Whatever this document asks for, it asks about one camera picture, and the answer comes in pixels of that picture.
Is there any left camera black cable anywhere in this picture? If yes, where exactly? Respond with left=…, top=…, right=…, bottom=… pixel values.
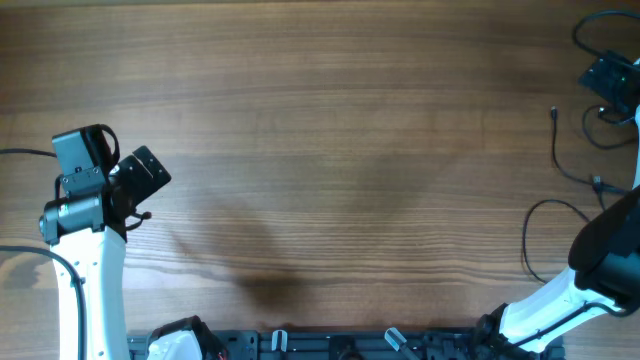
left=0, top=147, right=89, bottom=360

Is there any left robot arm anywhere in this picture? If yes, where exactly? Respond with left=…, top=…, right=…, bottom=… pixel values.
left=40, top=124, right=171, bottom=359

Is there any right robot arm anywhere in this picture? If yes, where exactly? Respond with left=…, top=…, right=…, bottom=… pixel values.
left=468, top=174, right=639, bottom=359

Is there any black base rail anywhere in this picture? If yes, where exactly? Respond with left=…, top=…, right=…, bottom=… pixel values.
left=127, top=327, right=566, bottom=360

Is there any black cable bundle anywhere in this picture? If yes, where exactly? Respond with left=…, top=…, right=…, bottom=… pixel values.
left=521, top=103, right=640, bottom=285

